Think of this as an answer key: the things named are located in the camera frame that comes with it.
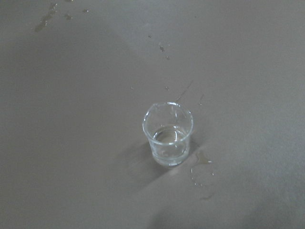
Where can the clear glass cup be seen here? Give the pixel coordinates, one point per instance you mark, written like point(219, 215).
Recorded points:
point(168, 127)

